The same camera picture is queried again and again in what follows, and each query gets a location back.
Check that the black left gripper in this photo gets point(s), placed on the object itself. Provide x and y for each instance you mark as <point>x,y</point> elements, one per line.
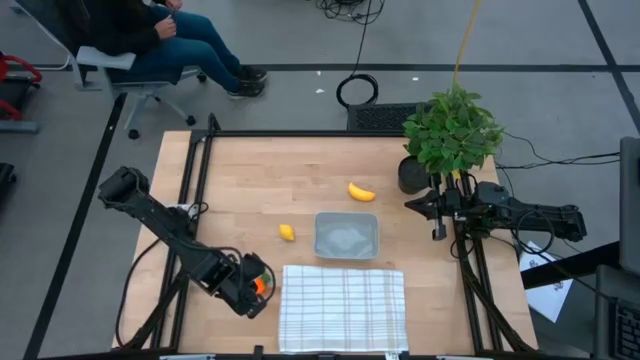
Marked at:
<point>240,285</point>

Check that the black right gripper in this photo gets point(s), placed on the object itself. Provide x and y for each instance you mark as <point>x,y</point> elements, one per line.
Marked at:
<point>457,205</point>

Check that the orange toy carrot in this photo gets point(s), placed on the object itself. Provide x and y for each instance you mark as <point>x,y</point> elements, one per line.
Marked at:
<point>259,286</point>

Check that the yellow toy lemon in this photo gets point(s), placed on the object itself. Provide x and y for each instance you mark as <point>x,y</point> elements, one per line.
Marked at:
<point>286,232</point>

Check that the yellow toy banana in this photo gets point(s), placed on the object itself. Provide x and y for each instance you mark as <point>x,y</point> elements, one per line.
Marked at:
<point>361,193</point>

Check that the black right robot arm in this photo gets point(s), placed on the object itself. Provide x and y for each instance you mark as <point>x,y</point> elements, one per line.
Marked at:
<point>540,215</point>

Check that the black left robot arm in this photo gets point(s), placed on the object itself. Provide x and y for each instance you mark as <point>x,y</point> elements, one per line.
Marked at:
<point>150,212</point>

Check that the grey plastic tupperware container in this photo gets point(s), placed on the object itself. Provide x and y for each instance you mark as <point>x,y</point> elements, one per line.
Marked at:
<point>346,236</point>

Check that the black plant pot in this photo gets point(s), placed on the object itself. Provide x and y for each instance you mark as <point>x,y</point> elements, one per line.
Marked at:
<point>411,176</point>

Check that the yellow plant tag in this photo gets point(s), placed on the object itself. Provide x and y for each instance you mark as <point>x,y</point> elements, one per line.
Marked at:
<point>456,174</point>

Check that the green leafy plant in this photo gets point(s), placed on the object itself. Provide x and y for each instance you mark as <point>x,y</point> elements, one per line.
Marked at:
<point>452,131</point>

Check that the white checkered kitchen towel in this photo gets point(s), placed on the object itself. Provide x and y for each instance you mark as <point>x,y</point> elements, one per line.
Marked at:
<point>342,308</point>

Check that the black floor grille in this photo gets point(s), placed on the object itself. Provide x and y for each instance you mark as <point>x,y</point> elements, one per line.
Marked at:
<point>380,117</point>

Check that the white printed paper sheet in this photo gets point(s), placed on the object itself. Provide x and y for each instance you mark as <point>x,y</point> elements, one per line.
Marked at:
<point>547,300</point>

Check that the dark desk bar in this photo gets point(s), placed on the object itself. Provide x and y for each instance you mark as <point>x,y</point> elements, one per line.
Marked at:
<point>575,265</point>

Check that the black keyboard device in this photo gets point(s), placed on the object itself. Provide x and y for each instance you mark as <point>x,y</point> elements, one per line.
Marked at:
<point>615,300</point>

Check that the person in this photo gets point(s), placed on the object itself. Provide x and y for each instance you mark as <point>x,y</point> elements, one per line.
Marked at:
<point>200,47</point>

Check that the grey blue office chair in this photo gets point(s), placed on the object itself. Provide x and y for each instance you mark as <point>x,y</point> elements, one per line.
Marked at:
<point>105,57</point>

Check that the black frame crossbar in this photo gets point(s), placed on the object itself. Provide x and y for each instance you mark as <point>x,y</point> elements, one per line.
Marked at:
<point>300,133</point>

